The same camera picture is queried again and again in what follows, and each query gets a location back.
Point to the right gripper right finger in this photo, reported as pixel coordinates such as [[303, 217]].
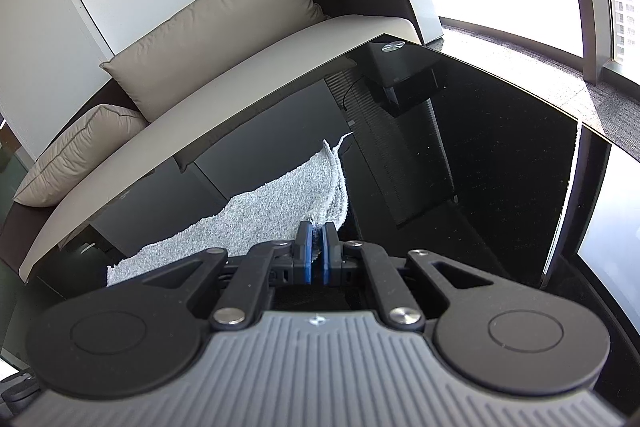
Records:
[[331, 255]]

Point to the beige left cushion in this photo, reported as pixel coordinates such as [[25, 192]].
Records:
[[77, 152]]

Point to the beige and brown sofa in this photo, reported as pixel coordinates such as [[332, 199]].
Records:
[[29, 233]]

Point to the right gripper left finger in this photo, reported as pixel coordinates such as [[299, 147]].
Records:
[[302, 253]]

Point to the beige large back cushion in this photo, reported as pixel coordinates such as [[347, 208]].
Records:
[[201, 42]]

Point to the grey terry towel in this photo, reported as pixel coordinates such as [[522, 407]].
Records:
[[315, 191]]

